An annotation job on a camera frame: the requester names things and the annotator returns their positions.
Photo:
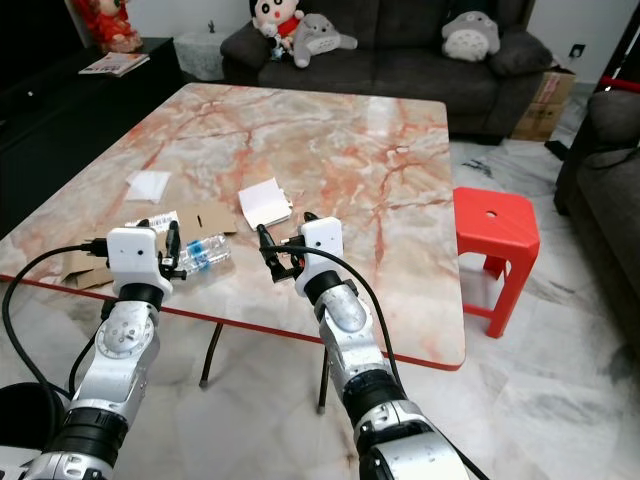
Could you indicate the clear plastic water bottle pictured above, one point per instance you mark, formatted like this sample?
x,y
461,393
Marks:
x,y
205,254

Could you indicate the flat brown cardboard piece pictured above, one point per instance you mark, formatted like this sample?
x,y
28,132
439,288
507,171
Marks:
x,y
208,218

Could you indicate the red decorative doll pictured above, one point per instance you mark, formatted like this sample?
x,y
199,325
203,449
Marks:
x,y
108,22

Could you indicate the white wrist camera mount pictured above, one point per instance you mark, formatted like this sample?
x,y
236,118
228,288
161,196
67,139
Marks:
x,y
133,256
323,243

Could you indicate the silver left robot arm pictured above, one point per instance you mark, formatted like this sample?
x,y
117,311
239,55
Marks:
x,y
122,350

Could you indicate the grey totoro plush toy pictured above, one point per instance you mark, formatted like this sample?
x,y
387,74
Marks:
x,y
470,37
322,38

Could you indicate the dark grey fabric sofa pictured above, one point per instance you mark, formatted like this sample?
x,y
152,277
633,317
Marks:
x,y
400,65

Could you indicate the cartoon boy plush doll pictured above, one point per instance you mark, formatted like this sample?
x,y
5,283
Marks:
x,y
275,18

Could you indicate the dark grey rubbish bin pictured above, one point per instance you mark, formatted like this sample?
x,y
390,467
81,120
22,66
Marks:
x,y
30,410

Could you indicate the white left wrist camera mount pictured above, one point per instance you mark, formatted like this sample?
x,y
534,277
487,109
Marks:
x,y
133,256

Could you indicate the white printed cardboard box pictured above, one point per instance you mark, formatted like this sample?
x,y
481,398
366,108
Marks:
x,y
12,470

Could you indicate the red object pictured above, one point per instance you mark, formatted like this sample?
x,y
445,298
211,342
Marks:
x,y
620,83

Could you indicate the flat white square box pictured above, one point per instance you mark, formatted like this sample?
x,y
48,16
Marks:
x,y
265,203

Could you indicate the orange marble coffee table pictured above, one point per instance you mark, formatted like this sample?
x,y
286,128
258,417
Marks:
x,y
310,145

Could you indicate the white tissue paper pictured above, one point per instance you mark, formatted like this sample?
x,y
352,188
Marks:
x,y
148,186

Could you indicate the dark grey armchair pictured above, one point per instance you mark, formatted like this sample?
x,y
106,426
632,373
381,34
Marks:
x,y
605,170

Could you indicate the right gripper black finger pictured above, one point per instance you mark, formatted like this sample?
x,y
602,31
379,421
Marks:
x,y
265,242
312,219

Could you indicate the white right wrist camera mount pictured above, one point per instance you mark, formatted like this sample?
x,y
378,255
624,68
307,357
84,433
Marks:
x,y
323,243

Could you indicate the red plastic stool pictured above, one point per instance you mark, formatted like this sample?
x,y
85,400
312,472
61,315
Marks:
x,y
495,225

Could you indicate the dark grey sofa cushion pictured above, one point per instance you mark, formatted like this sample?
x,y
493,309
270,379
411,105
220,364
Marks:
x,y
522,54

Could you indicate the brown cardboard carton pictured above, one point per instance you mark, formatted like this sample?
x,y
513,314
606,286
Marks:
x,y
545,102

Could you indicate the white printed label paper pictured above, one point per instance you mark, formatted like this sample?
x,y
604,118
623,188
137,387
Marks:
x,y
140,222

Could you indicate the small black floor object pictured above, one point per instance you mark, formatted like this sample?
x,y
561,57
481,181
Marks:
x,y
557,150

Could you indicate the printed magazine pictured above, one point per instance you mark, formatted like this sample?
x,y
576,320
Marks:
x,y
114,64

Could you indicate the black low cabinet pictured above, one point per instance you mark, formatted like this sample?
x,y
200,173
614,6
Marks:
x,y
50,130

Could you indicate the white lace covered side table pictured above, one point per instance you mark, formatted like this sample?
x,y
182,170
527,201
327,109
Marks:
x,y
198,54

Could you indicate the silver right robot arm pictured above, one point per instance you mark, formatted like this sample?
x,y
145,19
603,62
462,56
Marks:
x,y
345,320

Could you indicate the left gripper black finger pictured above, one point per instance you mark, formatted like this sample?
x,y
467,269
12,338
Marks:
x,y
154,221
173,243

